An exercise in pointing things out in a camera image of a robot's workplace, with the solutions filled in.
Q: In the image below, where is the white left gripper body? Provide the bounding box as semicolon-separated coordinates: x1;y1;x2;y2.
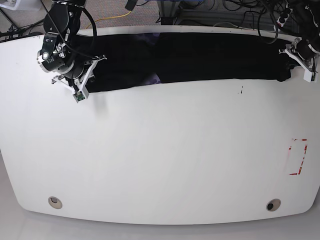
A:
279;37;320;73

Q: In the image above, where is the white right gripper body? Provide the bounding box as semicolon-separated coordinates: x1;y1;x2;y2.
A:
51;55;107;94

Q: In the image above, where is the black T-shirt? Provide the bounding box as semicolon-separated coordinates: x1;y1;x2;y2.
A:
71;32;298;93

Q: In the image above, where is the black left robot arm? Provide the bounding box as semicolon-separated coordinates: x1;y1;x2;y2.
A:
259;0;320;82

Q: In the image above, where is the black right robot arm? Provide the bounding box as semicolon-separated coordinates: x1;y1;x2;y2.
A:
36;0;106;102

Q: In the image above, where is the white power strip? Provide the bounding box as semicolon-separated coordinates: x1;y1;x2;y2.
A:
273;0;293;28

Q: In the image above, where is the red tape marking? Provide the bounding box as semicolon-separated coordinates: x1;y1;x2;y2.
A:
286;138;308;176

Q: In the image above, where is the left table grommet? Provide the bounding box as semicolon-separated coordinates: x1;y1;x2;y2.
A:
48;196;63;209

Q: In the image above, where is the table grommet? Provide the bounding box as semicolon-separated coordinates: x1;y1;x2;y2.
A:
266;198;281;212
48;196;63;209

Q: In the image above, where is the right table grommet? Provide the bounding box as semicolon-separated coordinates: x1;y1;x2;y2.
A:
266;198;281;212

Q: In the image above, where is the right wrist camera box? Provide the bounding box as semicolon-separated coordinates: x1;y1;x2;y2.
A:
72;89;89;103

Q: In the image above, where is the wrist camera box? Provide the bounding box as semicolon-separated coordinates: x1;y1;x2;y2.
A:
303;70;318;83
72;89;89;103

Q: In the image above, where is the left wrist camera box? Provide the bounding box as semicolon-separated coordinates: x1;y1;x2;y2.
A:
303;70;318;83

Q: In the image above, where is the yellow cable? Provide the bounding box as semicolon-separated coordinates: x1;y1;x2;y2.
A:
86;9;132;30

